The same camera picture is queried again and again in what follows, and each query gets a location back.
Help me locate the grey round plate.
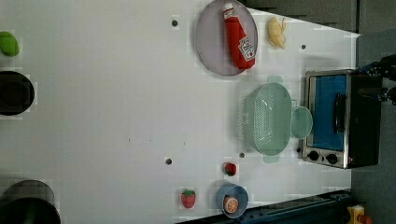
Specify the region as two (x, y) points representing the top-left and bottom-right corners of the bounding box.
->
(195, 0), (258, 76)

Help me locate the mint green plastic strainer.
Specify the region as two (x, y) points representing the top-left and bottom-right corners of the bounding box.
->
(240, 76), (291, 163)

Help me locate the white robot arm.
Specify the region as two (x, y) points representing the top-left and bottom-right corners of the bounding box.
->
(359, 54), (396, 105)

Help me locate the small mint green bowl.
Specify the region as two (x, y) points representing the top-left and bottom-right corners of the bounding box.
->
(290, 106), (313, 139)

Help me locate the peeled toy banana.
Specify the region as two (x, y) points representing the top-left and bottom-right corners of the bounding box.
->
(267, 17), (286, 49)

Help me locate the yellow red clamp tool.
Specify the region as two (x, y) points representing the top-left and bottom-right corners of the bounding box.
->
(347, 204), (374, 224)

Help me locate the toy orange slice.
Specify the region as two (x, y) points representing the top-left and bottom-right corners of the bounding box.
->
(223, 196), (239, 214)

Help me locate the green toy vegetable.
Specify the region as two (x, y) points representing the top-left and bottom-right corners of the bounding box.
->
(0, 31), (20, 57)

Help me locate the dark metal pot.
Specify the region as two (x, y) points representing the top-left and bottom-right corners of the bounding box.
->
(0, 180), (62, 224)

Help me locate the black round bowl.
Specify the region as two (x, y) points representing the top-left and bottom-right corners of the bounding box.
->
(0, 71), (35, 116)

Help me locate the blue plastic cup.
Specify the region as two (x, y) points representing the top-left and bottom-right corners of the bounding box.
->
(216, 183), (248, 218)

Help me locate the silver black toaster oven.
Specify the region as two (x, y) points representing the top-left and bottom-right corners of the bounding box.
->
(302, 69), (382, 169)

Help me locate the red plush ketchup bottle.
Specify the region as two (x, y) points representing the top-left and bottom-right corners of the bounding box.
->
(223, 3), (255, 70)

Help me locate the small red toy strawberry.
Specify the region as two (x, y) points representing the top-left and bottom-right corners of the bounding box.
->
(223, 162), (237, 176)

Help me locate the red plush strawberry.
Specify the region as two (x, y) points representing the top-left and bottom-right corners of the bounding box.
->
(180, 189), (196, 209)

